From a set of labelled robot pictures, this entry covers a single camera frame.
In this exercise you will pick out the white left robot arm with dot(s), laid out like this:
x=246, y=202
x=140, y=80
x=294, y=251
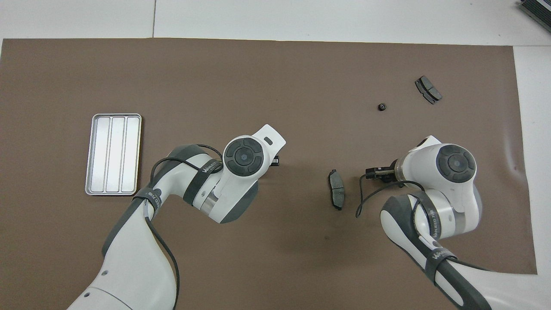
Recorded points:
x=129, y=258

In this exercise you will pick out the silver metal tray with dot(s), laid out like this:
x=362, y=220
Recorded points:
x=125, y=163

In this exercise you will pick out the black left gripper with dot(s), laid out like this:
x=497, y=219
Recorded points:
x=276, y=161

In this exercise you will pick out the grey slotted brake pad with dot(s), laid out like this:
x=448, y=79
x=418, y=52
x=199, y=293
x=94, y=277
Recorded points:
x=428, y=89

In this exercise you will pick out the dark curved brake pad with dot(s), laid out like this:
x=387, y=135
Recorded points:
x=336, y=189

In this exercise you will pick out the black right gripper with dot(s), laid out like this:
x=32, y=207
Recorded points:
x=383, y=173

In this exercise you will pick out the brown table mat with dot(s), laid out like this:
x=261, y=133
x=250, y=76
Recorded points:
x=275, y=86

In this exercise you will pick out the dark ridged box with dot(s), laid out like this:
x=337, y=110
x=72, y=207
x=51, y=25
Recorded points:
x=538, y=10

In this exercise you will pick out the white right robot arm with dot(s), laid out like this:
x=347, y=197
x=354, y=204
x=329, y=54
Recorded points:
x=452, y=202

